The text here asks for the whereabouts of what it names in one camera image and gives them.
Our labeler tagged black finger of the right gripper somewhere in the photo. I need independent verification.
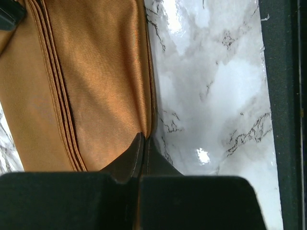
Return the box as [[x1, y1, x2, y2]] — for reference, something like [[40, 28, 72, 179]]
[[0, 0, 26, 31]]

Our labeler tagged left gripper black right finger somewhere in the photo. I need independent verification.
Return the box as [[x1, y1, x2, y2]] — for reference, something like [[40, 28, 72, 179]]
[[139, 139, 266, 230]]

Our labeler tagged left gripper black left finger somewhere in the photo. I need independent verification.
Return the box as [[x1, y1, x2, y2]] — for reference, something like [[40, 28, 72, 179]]
[[0, 133, 144, 230]]

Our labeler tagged orange-brown cloth napkin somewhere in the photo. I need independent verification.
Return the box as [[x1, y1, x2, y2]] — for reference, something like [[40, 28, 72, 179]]
[[0, 0, 156, 172]]

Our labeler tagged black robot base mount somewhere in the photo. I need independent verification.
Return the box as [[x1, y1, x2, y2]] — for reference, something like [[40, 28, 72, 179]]
[[259, 0, 307, 230]]

